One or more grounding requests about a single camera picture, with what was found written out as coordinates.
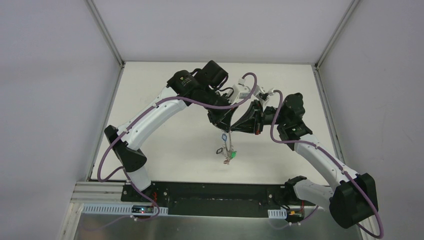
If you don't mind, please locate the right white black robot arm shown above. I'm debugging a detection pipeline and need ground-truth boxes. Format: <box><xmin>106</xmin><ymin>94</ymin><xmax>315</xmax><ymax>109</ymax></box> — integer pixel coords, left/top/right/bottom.
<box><xmin>230</xmin><ymin>93</ymin><xmax>384</xmax><ymax>239</ymax></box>

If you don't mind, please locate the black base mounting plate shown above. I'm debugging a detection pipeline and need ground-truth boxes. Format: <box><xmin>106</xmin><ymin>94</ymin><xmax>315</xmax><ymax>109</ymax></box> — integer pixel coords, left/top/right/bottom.
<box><xmin>120</xmin><ymin>181</ymin><xmax>313</xmax><ymax>218</ymax></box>

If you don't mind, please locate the right white cable duct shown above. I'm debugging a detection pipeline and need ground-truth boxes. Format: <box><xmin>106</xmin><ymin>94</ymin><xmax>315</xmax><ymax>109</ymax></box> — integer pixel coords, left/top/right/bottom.
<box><xmin>267</xmin><ymin>208</ymin><xmax>287</xmax><ymax>220</ymax></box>

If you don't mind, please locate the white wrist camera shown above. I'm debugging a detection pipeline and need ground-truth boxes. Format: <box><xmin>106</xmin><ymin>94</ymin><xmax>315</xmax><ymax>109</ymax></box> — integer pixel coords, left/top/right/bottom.
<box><xmin>228</xmin><ymin>78</ymin><xmax>252</xmax><ymax>105</ymax></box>
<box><xmin>253</xmin><ymin>86</ymin><xmax>274</xmax><ymax>109</ymax></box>

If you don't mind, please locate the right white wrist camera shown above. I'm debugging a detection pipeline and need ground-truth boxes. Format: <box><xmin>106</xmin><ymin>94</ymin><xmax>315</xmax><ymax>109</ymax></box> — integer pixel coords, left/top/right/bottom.
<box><xmin>253</xmin><ymin>86</ymin><xmax>274</xmax><ymax>109</ymax></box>

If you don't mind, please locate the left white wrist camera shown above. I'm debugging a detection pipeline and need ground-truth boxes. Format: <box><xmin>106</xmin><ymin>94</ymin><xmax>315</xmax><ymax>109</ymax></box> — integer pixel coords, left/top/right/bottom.
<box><xmin>228</xmin><ymin>78</ymin><xmax>252</xmax><ymax>105</ymax></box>

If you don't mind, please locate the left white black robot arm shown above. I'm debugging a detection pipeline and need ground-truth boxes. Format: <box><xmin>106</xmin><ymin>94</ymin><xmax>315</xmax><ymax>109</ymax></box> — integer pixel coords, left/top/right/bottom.
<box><xmin>101</xmin><ymin>60</ymin><xmax>230</xmax><ymax>203</ymax></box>

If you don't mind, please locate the left white cable duct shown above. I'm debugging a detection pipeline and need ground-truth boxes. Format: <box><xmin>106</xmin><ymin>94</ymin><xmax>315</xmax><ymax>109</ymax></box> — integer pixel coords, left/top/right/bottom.
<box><xmin>81</xmin><ymin>203</ymin><xmax>169</xmax><ymax>216</ymax></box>

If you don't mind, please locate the white cable duct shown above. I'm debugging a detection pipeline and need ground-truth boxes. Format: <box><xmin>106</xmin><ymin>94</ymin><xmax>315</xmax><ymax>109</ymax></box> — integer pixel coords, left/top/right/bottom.
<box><xmin>267</xmin><ymin>208</ymin><xmax>287</xmax><ymax>220</ymax></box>
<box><xmin>81</xmin><ymin>203</ymin><xmax>169</xmax><ymax>216</ymax></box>

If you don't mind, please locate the blue key tag with key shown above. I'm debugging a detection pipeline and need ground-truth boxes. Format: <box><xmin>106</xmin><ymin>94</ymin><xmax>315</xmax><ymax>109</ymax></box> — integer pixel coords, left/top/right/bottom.
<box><xmin>221</xmin><ymin>133</ymin><xmax>229</xmax><ymax>142</ymax></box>

